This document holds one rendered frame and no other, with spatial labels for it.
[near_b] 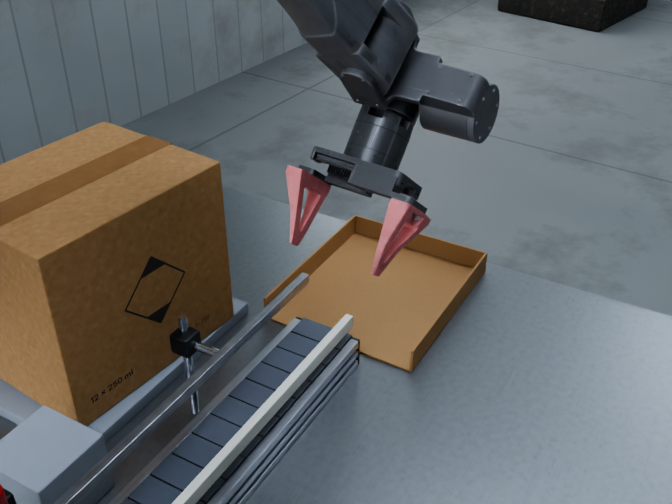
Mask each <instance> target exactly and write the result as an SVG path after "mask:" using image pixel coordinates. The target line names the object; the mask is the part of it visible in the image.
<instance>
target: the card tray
mask: <svg viewBox="0 0 672 504"><path fill-rule="evenodd" d="M382 227H383V223H382V222H379V221H375V220H372V219H368V218H365V217H361V216H358V215H354V216H353V217H352V218H351V219H349V220H348V221H347V222H346V223H345V224H344V225H343V226H342V227H341V228H340V229H339V230H337V231H336V232H335V233H334V234H333V235H332V236H331V237H330V238H329V239H328V240H326V241H325V242H324V243H323V244H322V245H321V246H320V247H319V248H318V249H317V250H316V251H314V252H313V253H312V254H311V255H310V256H309V257H308V258H307V259H306V260H305V261H303V262H302V263H301V264H300V265H299V266H298V267H297V268H296V269H295V270H294V271H293V272H291V273H290V274H289V275H288V276H287V277H286V278H285V279H284V280H283V281H282V282H280V283H279V284H278V285H277V286H276V287H275V288H274V289H273V290H272V291H271V292H270V293H268V294H267V295H266V296H265V297H264V298H263V300H264V307H266V306H267V305H268V304H269V303H270V302H271V301H272V300H273V299H274V298H275V297H276V296H277V295H278V294H279V293H281V292H282V291H283V290H284V289H285V288H286V287H287V286H288V285H289V284H290V283H291V282H292V281H293V280H295V279H296V278H297V277H298V276H299V275H300V274H301V273H302V272H303V273H306V274H309V283H308V284H307V285H306V286H305V287H303V288H302V289H301V290H300V291H299V292H298V293H297V294H296V295H295V296H294V297H293V298H292V299H291V300H290V301H289V302H288V303H287V304H286V305H285V306H284V307H283V308H282V309H281V310H279V311H278V312H277V313H276V314H275V315H274V316H273V317H272V318H271V319H270V320H272V321H274V322H277V323H280V324H282V325H285V326H287V325H288V324H289V323H290V322H291V321H292V320H293V319H294V318H296V317H300V318H302V319H303V318H306V319H309V320H312V321H315V322H317V323H320V324H323V325H326V326H328V327H331V328H334V326H335V325H336V324H337V323H338V322H339V321H340V320H341V319H342V318H343V317H344V316H345V314H349V315H352V316H353V327H352V328H351V329H350V330H349V331H348V334H351V335H352V337H355V338H358V339H360V354H363V355H366V356H369V357H371V358H374V359H377V360H379V361H382V362H385V363H387V364H390V365H393V366H395V367H398V368H401V369H404V370H406V371H409V372H413V370H414V369H415V367H416V366H417V365H418V363H419V362H420V361H421V359H422V358H423V356H424V355H425V354H426V352H427V351H428V350H429V348H430V347H431V345H432V344H433V343H434V341H435V340H436V339H437V337H438V336H439V334H440V333H441V332H442V330H443V329H444V328H445V326H446V325H447V323H448V322H449V321H450V319H451V318H452V317H453V315H454V314H455V312H456V311H457V310H458V308H459V307H460V306H461V304H462V303H463V301H464V300H465V299H466V297H467V296H468V295H469V293H470V292H471V290H472V289H473V288H474V286H475V285H476V284H477V282H478V281H479V280H480V278H481V277H482V275H483V274H484V273H485V269H486V261H487V254H488V253H487V252H483V251H480V250H476V249H473V248H469V247H466V246H462V245H459V244H455V243H452V242H448V241H445V240H441V239H438V238H434V237H431V236H428V235H424V234H421V233H419V234H418V235H417V236H416V237H415V238H414V239H412V240H411V241H410V242H409V243H408V244H407V245H406V246H405V247H404V248H402V249H401V250H400V251H399V252H398V253H397V255H396V256H395V257H394V258H393V260H392V261H391V262H390V263H389V265H388V266H387V267H386V268H385V270H384V271H383V272H382V273H381V275H380V276H379V277H376V276H374V275H372V274H371V271H372V266H373V261H374V257H375V253H376V249H377V246H378V242H379V238H380V235H381V231H382Z"/></svg>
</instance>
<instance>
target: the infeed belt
mask: <svg viewBox="0 0 672 504"><path fill-rule="evenodd" d="M332 329H333V328H331V327H328V326H326V325H323V324H320V323H317V322H315V321H312V320H309V319H306V318H303V319H302V320H301V321H300V322H299V323H298V324H297V325H296V326H295V327H294V328H293V329H292V330H291V332H289V333H288V334H287V335H286V336H285V337H284V338H283V339H282V340H281V341H280V342H279V343H278V344H277V345H276V347H274V348H273V349H272V350H271V351H270V352H269V353H268V354H267V355H266V356H265V357H264V359H263V360H262V361H261V362H260V363H259V364H258V365H257V366H256V367H255V368H254V369H253V370H252V371H251V372H250V373H249V374H248V375H247V376H246V377H245V378H244V379H243V380H242V381H241V382H240V383H239V384H238V385H237V386H236V387H235V388H234V389H233V390H232V391H231V392H230V393H229V394H228V396H226V397H225V398H224V399H223V400H222V401H221V402H220V403H219V404H218V405H217V406H216V407H215V408H214V409H213V410H212V411H211V412H210V414H208V415H207V416H206V417H205V418H204V419H203V420H202V421H201V422H200V423H199V424H198V425H197V426H196V427H195V428H194V429H193V430H192V433H189V434H188V436H187V437H186V438H185V439H184V440H183V441H182V442H181V443H180V444H179V445H178V446H177V447H176V448H175V449H174V450H173V451H172V452H171V453H172V454H171V453H170V454H169V455H168V456H167V457H166V458H165V459H164V460H163V461H162V462H161V463H160V464H159V465H158V466H157V467H156V468H155V469H154V470H153V471H152V472H151V473H150V475H151V476H150V475H148V476H147V477H146V478H145V479H144V480H143V481H142V482H141V483H140V484H139V485H138V486H137V487H136V488H135V489H134V490H133V491H132V492H131V493H130V494H129V495H128V498H125V499H124V500H123V501H122V502H121V503H120V504H172V503H173V502H174V501H175V499H176V498H177V497H178V496H179V495H180V494H181V493H182V492H183V491H184V490H185V489H186V487H187V486H188V485H189V484H190V483H191V482H192V481H193V480H194V479H195V478H196V477H197V475H198V474H199V473H200V472H201V471H202V470H203V469H204V468H205V467H206V466H207V465H208V464H209V462H210V461H211V460H212V459H213V458H214V457H215V456H216V455H217V454H218V453H219V452H220V450H221V449H222V448H223V447H224V446H225V445H226V444H227V443H228V442H229V441H230V440H231V438H232V437H233V436H234V435H235V434H236V433H237V432H238V431H239V430H240V429H241V428H242V427H243V425H244V424H245V423H246V422H247V421H248V420H249V419H250V418H251V417H252V416H253V415H254V413H255V412H256V411H257V410H258V409H259V408H260V407H261V406H262V405H263V404H264V403H265V402H266V400H267V399H268V398H269V397H270V396H271V395H272V394H273V393H274V392H275V391H276V390H277V388H278V387H279V386H280V385H281V384H282V383H283V382H284V381H285V380H286V379H287V378H288V376H289V375H290V374H291V373H292V372H293V371H294V370H295V369H296V368H297V367H298V366H299V365H300V363H301V362H302V361H303V360H304V359H305V358H306V357H307V356H308V355H309V354H310V353H311V351H312V350H313V349H314V348H315V347H316V346H317V345H318V344H319V343H320V342H321V341H322V340H323V338H324V337H325V336H326V335H327V334H328V333H329V332H330V331H331V330H332ZM351 337H352V335H351V334H348V333H347V334H346V335H345V336H344V337H343V338H342V339H341V340H340V342H339V343H338V344H337V345H336V346H335V347H334V348H333V349H332V351H331V352H330V353H329V354H328V355H327V356H326V357H325V359H324V360H323V361H322V362H321V363H320V364H319V365H318V366H317V368H316V369H315V370H314V371H313V372H312V373H311V374H310V375H309V377H308V378H307V379H306V380H305V381H304V382H303V383H302V384H301V386H300V387H299V388H298V389H297V390H296V391H295V392H294V393H293V395H292V396H291V397H290V398H289V399H288V400H287V401H286V402H285V404H284V405H283V406H282V407H281V408H280V409H279V410H278V411H277V413H276V414H275V415H274V416H273V417H272V418H271V419H270V420H269V422H268V423H267V424H266V425H265V426H264V427H263V428H262V429H261V431H260V432H259V433H258V434H257V435H256V436H255V437H254V439H253V440H252V441H251V442H250V443H249V444H248V445H247V446H246V448H245V449H244V450H243V451H242V452H241V453H240V454H239V455H238V457H237V458H236V459H235V460H234V461H233V462H232V463H231V464H230V466H229V467H228V468H227V469H226V470H225V471H224V472H223V473H222V475H221V476H220V477H219V478H218V479H217V480H216V481H215V482H214V484H213V485H212V486H211V487H210V488H209V489H208V490H207V491H206V493H205V494H204V495H203V496H202V497H201V498H200V499H199V500H198V502H197V503H196V504H207V503H208V502H209V501H210V500H211V499H212V497H213V496H214V495H215V494H216V493H217V492H218V491H219V489H220V488H221V487H222V486H223V485H224V484H225V482H226V481H227V480H228V479H229V478H230V477H231V476H232V474H233V473H234V472H235V471H236V470H237V469H238V468H239V466H240V465H241V464H242V463H243V462H244V461H245V460H246V458H247V457H248V456H249V455H250V454H251V453H252V452H253V450H254V449H255V448H256V447H257V446H258V445H259V444H260V442H261V441H262V440H263V439H264V438H265V437H266V435H267V434H268V433H269V432H270V431H271V430H272V429H273V427H274V426H275V425H276V424H277V423H278V422H279V421H280V419H281V418H282V417H283V416H284V415H285V414H286V413H287V411H288V410H289V409H290V408H291V407H292V406H293V405H294V403H295V402H296V401H297V400H298V399H299V398H300V397H301V395H302V394H303V393H304V392H305V391H306V390H307V388H308V387H309V386H310V385H311V384H312V383H313V382H314V380H315V379H316V378H317V377H318V376H319V375H320V374H321V372H322V371H323V370H324V369H325V368H326V367H327V366H328V364H329V363H330V362H331V361H332V360H333V359H334V358H335V356H336V355H337V354H338V353H339V352H340V351H341V350H342V348H343V347H344V346H345V345H346V344H347V343H348V341H349V340H350V339H351ZM131 500H132V501H131Z"/></svg>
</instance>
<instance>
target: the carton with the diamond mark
mask: <svg viewBox="0 0 672 504"><path fill-rule="evenodd" d="M181 314H185V315H187V319H188V326H190V327H193V328H195V329H198V330H199V331H200V335H201V340H203V339H204V338H205V337H207V336H208V335H209V334H211V333H212V332H213V331H215V330H216V329H217V328H219V327H220V326H221V325H223V324H224V323H225V322H227V321H228V320H229V319H231V318H232V317H233V316H234V311H233V300H232V289H231V278H230V267H229V256H228V245H227V234H226V223H225V212H224V201H223V190H222V179H221V168H220V162H219V161H217V160H214V159H211V158H208V157H205V156H202V155H199V154H197V153H194V152H191V151H188V150H185V149H182V148H179V147H177V146H174V145H172V143H169V142H167V141H164V140H161V139H158V138H155V137H152V136H149V135H146V136H145V135H142V134H140V133H137V132H134V131H131V130H128V129H125V128H123V127H120V126H117V125H114V124H111V123H108V122H105V121H103V122H101V123H98V124H96V125H94V126H91V127H89V128H86V129H84V130H82V131H79V132H77V133H75V134H72V135H70V136H67V137H65V138H63V139H60V140H58V141H56V142H53V143H51V144H48V145H46V146H44V147H41V148H39V149H36V150H34V151H32V152H29V153H27V154H25V155H22V156H20V157H17V158H15V159H13V160H10V161H8V162H6V163H3V164H1V165H0V378H1V379H2V380H4V381H5V382H7V383H8V384H10V385H11V386H13V387H14V388H16V389H18V390H19V391H21V392H22V393H24V394H25V395H27V396H28V397H30V398H31V399H33V400H34V401H36V402H37V403H39V404H40V405H42V406H47V407H49V408H51V409H53V410H55V411H57V412H59V413H61V414H63V415H65V416H67V417H69V418H71V419H73V420H75V421H77V422H79V423H81V424H83V425H85V426H88V425H89V424H90V423H92V422H93V421H94V420H96V419H97V418H98V417H100V416H101V415H102V414H104V413H105V412H106V411H108V410H109V409H110V408H112V407H113V406H114V405H116V404H117V403H118V402H120V401H121V400H122V399H124V398H125V397H126V396H128V395H129V394H131V393H132V392H133V391H135V390H136V389H137V388H139V387H140V386H141V385H143V384H144V383H145V382H147V381H148V380H149V379H151V378H152V377H153V376H155V375H156V374H157V373H159V372H160V371H161V370H163V369H164V368H165V367H167V366H168V365H169V364H171V363H172V362H173V361H175V360H176V359H177V358H179V357H180V355H178V354H175V353H173V352H172V351H171V345H170V338H169V336H170V334H171V333H172V332H174V331H175V330H176V329H177V328H178V327H179V324H178V316H179V315H181Z"/></svg>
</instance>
